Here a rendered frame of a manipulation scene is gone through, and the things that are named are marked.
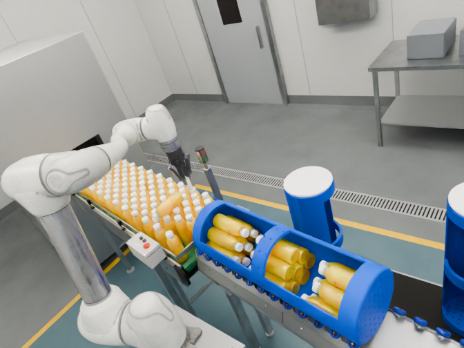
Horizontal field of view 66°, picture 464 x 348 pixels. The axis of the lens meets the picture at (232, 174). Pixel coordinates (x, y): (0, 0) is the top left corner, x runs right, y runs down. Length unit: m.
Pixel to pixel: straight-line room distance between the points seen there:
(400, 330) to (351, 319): 0.30
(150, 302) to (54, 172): 0.55
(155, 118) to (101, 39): 4.96
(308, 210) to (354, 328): 0.87
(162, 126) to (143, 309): 0.72
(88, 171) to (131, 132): 0.52
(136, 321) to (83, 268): 0.25
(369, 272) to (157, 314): 0.73
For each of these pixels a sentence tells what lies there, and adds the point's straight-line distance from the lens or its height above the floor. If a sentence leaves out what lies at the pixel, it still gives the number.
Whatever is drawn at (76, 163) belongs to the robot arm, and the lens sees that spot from 1.09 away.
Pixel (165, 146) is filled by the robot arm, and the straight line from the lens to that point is 1.60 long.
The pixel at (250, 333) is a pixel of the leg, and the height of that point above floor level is 0.22.
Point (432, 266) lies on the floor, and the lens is 2.96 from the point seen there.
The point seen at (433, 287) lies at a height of 0.15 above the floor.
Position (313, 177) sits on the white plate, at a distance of 2.08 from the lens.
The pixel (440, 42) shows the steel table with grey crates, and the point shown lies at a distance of 3.69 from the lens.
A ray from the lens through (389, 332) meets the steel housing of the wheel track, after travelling 1.56.
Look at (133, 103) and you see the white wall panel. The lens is 6.68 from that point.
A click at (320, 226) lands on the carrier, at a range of 2.11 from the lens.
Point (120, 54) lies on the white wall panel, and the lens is 6.59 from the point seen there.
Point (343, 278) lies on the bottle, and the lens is 1.37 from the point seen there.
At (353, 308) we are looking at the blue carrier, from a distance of 1.29.
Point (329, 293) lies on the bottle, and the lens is 1.39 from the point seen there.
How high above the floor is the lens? 2.26
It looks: 32 degrees down
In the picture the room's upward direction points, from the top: 20 degrees counter-clockwise
